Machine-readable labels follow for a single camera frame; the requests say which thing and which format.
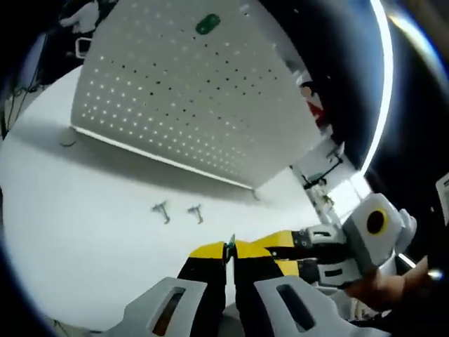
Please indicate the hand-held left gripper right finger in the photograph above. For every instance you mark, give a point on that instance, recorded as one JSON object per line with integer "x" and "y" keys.
{"x": 266, "y": 309}

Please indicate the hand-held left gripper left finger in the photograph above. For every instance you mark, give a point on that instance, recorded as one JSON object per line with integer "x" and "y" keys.
{"x": 196, "y": 291}

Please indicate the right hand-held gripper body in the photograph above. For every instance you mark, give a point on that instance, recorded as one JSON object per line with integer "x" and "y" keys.
{"x": 365, "y": 245}

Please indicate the white perforated mounting plate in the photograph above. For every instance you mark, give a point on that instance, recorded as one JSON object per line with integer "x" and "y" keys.
{"x": 182, "y": 105}

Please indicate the person's right hand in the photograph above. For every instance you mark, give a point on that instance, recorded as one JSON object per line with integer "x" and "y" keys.
{"x": 389, "y": 291}

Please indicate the white barcode label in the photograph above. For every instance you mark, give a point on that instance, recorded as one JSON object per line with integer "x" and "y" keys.
{"x": 442, "y": 200}

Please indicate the ceiling light strip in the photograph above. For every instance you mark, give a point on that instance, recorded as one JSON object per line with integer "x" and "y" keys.
{"x": 384, "y": 80}

